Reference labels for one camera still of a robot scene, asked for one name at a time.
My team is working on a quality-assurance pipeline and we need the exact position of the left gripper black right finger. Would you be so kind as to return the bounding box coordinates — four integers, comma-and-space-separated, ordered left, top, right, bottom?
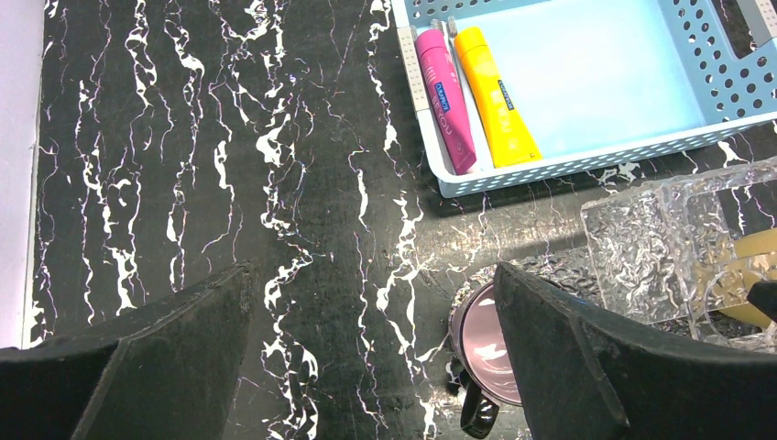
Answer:
494, 263, 776, 439

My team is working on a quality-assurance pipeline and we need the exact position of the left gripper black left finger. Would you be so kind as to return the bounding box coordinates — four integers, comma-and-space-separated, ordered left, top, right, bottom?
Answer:
1, 260, 256, 439

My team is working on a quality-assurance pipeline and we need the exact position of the purple mug black rim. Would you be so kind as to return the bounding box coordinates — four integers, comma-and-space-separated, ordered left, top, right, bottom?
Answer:
448, 281, 522, 439

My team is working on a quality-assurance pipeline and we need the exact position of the yellow mug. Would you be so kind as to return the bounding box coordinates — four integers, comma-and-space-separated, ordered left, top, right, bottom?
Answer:
703, 228, 776, 330

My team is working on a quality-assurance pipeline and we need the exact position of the yellow toothpaste tube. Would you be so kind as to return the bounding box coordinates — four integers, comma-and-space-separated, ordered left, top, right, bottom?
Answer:
454, 27, 542, 168

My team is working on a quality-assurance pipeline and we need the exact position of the blue plastic basket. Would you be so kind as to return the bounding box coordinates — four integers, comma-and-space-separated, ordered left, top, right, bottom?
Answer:
392, 1, 776, 198

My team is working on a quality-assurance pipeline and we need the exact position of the pink toothpaste tube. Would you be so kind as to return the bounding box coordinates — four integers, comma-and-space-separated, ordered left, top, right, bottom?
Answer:
415, 28, 476, 175

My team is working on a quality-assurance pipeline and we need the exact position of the white toothbrush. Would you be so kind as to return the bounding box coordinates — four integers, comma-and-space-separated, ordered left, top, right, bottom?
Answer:
446, 16, 466, 84

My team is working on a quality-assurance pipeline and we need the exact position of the grey toothbrush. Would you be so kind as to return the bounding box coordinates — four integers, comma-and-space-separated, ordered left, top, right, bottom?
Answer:
430, 18, 449, 40

